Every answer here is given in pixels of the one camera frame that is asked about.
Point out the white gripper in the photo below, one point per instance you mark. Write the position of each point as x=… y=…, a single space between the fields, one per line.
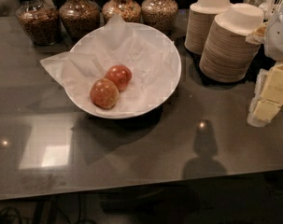
x=280 y=37

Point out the red apple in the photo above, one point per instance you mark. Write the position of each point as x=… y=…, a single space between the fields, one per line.
x=120 y=75
x=104 y=93

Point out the rear paper bowl stack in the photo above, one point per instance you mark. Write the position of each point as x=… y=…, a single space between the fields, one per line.
x=201 y=16

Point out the white bowl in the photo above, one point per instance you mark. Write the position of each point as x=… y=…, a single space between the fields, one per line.
x=166 y=78

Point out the white paper liner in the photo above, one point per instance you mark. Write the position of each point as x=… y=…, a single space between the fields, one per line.
x=147 y=56

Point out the glass cereal jar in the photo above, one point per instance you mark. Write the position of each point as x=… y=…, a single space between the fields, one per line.
x=129 y=10
x=40 y=20
x=79 y=17
x=160 y=14

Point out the leftmost glass cereal jar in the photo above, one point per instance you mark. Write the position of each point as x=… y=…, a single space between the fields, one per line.
x=40 y=20

